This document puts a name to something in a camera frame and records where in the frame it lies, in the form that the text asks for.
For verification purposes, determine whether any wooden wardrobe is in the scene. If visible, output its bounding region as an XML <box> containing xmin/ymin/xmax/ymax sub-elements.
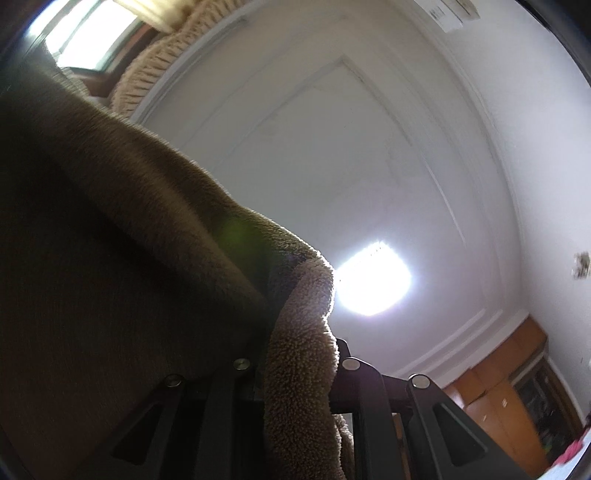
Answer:
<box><xmin>442</xmin><ymin>318</ymin><xmax>591</xmax><ymax>478</ymax></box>

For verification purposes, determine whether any beige curtain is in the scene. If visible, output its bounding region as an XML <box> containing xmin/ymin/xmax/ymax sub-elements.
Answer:
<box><xmin>108</xmin><ymin>0</ymin><xmax>243</xmax><ymax>123</ymax></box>

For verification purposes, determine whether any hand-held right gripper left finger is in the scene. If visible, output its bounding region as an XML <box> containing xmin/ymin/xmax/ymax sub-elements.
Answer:
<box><xmin>104</xmin><ymin>357</ymin><xmax>269</xmax><ymax>480</ymax></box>

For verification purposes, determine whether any ceiling light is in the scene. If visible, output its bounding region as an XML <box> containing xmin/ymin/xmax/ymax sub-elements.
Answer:
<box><xmin>335</xmin><ymin>240</ymin><xmax>415</xmax><ymax>318</ymax></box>

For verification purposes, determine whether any white air conditioner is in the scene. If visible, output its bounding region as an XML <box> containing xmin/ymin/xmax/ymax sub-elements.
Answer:
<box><xmin>416</xmin><ymin>0</ymin><xmax>482</xmax><ymax>33</ymax></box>

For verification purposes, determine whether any tan fleece garment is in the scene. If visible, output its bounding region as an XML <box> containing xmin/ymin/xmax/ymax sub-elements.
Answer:
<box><xmin>0</xmin><ymin>60</ymin><xmax>356</xmax><ymax>480</ymax></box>

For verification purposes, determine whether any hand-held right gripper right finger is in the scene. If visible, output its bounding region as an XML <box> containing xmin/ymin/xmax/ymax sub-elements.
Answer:
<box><xmin>330</xmin><ymin>339</ymin><xmax>541</xmax><ymax>480</ymax></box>

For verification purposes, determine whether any window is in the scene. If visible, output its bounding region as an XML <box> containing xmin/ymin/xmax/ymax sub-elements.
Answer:
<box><xmin>45</xmin><ymin>0</ymin><xmax>139</xmax><ymax>71</ymax></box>

